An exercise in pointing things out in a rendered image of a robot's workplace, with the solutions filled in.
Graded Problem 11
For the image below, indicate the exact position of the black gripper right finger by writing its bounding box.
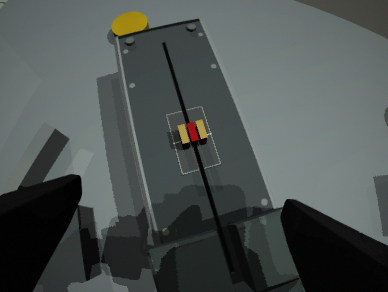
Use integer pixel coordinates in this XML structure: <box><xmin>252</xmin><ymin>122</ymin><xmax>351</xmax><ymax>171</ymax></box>
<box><xmin>280</xmin><ymin>199</ymin><xmax>388</xmax><ymax>292</ymax></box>

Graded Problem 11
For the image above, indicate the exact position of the yellow short cylinder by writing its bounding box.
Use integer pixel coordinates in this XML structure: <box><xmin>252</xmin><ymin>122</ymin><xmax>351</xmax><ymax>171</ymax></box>
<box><xmin>112</xmin><ymin>12</ymin><xmax>150</xmax><ymax>37</ymax></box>

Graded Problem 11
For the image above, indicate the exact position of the black rectangular block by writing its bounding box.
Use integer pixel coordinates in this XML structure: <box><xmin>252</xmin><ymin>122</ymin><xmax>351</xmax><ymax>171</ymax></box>
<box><xmin>1</xmin><ymin>122</ymin><xmax>69</xmax><ymax>194</ymax></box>

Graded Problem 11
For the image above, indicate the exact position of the dark grey block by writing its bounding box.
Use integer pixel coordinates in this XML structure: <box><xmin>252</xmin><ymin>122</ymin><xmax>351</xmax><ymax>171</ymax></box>
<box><xmin>36</xmin><ymin>204</ymin><xmax>101</xmax><ymax>286</ymax></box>

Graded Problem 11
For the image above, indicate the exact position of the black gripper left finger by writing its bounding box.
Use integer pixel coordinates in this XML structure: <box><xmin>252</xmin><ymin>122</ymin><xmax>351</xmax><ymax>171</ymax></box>
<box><xmin>0</xmin><ymin>174</ymin><xmax>82</xmax><ymax>292</ymax></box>

